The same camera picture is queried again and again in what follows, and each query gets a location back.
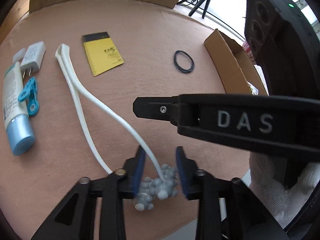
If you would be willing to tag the teal clothes peg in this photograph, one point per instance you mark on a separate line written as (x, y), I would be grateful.
(29, 95)

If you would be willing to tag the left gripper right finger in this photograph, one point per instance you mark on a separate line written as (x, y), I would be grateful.
(187, 169)

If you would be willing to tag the small white plastic cap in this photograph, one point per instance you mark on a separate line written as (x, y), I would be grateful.
(19, 55)

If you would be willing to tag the white power adapter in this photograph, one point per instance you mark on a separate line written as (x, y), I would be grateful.
(32, 60)

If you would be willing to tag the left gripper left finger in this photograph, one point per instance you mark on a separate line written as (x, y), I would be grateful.
(134, 168)

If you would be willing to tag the cardboard box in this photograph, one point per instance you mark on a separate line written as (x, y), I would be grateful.
(236, 71)

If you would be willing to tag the white tube blue cap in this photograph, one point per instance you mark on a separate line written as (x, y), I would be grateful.
(15, 115)

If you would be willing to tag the yellow black notebook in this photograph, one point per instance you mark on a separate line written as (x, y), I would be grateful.
(102, 54)

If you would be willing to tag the white red printed cup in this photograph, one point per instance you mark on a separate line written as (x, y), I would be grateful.
(247, 49)

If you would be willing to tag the grey bubble ball toy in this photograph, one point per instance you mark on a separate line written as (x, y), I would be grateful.
(151, 189)

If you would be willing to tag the white gloved right hand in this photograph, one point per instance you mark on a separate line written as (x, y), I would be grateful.
(284, 204)

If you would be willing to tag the black camera box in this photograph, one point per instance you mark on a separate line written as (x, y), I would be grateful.
(285, 46)

